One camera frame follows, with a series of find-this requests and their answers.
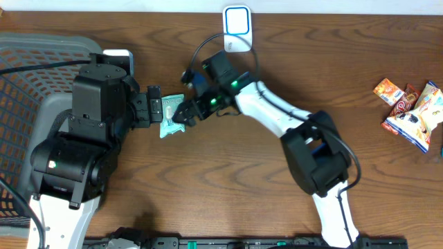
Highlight mint green wipes pack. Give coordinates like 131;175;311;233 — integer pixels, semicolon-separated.
160;94;186;138

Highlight orange snack packet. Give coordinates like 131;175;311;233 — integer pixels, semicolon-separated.
373;78;404;106

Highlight orange Top chocolate bar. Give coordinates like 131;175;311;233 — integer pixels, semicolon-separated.
388;84;421;118

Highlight cream snack chips bag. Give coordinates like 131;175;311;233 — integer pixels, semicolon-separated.
381;81;442;154

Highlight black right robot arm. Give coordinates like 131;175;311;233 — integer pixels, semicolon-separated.
172;51;359;248

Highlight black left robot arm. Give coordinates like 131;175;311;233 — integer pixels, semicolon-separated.
27;49;163;248

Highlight white barcode scanner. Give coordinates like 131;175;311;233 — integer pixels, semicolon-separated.
222;6;253;53

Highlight grey plastic shopping basket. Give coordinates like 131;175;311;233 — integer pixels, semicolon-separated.
0;33;105;238

